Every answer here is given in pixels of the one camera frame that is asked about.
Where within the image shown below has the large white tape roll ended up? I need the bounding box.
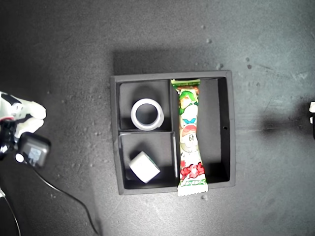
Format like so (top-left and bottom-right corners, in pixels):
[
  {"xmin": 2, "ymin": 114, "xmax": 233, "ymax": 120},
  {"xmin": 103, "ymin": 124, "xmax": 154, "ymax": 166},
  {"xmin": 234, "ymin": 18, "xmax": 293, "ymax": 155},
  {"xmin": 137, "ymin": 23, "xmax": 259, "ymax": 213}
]
[{"xmin": 130, "ymin": 98, "xmax": 165, "ymax": 131}]

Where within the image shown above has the small white tape roll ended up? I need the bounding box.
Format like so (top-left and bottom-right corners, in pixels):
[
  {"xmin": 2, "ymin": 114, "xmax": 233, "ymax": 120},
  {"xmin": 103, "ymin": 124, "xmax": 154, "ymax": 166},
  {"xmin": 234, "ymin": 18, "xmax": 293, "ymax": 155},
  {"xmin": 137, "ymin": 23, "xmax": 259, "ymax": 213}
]
[{"xmin": 128, "ymin": 150, "xmax": 161, "ymax": 184}]

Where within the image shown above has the green printed snack bar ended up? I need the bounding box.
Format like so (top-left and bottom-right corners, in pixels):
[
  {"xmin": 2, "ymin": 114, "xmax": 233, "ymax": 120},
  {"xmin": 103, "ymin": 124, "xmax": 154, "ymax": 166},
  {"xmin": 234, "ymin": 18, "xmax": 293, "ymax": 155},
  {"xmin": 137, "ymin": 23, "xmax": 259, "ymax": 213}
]
[{"xmin": 170, "ymin": 78, "xmax": 210, "ymax": 197}]

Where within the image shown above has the black compartment tray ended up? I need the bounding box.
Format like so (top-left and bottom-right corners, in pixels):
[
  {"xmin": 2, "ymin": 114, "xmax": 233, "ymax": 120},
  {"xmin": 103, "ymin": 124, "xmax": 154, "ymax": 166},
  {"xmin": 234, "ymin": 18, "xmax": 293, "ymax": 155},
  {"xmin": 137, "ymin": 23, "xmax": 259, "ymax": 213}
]
[{"xmin": 110, "ymin": 69, "xmax": 237, "ymax": 196}]

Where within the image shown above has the black camera cable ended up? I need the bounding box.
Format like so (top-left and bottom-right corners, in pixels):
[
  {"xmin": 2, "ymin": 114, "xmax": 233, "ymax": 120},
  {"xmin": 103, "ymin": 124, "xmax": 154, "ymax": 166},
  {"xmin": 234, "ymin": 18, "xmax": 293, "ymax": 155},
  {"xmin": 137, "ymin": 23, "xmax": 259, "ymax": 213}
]
[{"xmin": 33, "ymin": 167, "xmax": 100, "ymax": 236}]

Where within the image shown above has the thin black cable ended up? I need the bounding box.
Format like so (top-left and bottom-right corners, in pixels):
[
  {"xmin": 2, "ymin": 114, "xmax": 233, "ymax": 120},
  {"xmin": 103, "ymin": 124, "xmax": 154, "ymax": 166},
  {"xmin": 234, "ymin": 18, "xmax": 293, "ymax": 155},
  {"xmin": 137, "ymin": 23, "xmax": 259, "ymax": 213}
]
[{"xmin": 0, "ymin": 194, "xmax": 22, "ymax": 236}]

